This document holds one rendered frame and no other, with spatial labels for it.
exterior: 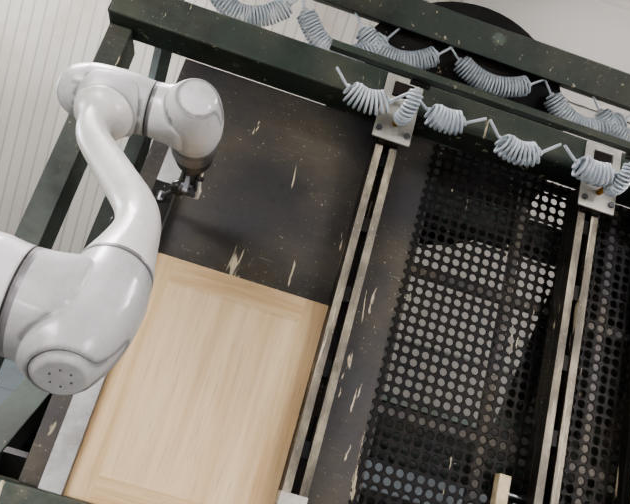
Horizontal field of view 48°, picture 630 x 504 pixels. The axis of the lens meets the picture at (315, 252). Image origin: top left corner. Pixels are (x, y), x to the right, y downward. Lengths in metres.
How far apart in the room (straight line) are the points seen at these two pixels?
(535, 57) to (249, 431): 1.48
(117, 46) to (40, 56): 2.87
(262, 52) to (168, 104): 0.65
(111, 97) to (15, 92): 3.59
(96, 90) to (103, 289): 0.51
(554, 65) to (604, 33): 2.40
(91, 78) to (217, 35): 0.65
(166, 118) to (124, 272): 0.47
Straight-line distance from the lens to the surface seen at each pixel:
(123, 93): 1.26
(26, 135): 4.82
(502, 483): 1.77
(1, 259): 0.83
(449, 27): 2.36
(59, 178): 1.75
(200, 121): 1.23
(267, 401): 1.65
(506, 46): 2.39
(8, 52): 4.83
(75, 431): 1.62
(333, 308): 1.65
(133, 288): 0.85
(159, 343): 1.65
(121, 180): 1.06
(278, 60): 1.85
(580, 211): 1.97
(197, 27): 1.88
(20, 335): 0.81
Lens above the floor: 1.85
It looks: 13 degrees down
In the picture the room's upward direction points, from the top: 19 degrees clockwise
